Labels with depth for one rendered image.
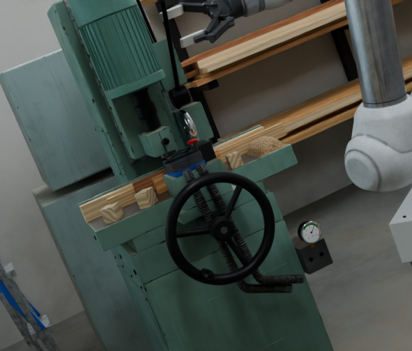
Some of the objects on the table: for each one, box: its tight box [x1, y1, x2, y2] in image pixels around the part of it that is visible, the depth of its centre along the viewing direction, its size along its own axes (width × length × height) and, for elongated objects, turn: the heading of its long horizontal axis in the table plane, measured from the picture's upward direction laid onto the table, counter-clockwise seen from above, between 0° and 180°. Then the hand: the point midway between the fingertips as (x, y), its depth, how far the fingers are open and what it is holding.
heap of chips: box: [244, 137, 287, 157], centre depth 222 cm, size 9×14×4 cm, turn 78°
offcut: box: [100, 202, 125, 224], centre depth 207 cm, size 4×4×4 cm
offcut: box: [224, 151, 244, 170], centre depth 215 cm, size 4×4×4 cm
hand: (173, 28), depth 211 cm, fingers open, 13 cm apart
